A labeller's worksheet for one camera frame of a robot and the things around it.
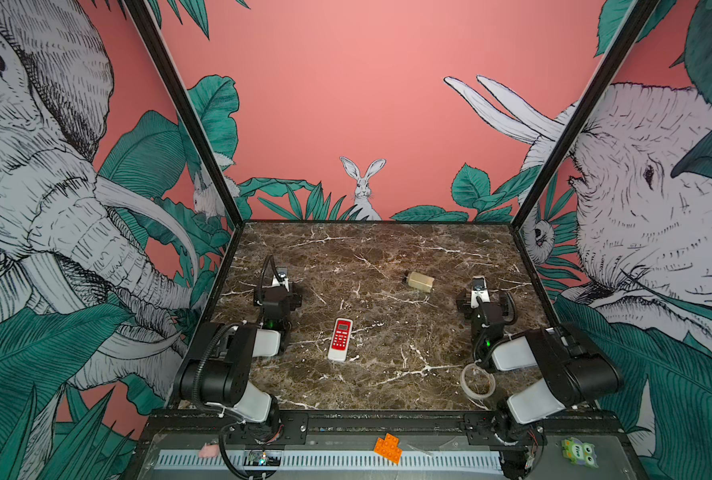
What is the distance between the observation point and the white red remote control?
0.87 metres

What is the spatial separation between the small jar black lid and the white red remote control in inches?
10.0

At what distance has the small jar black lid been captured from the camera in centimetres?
100
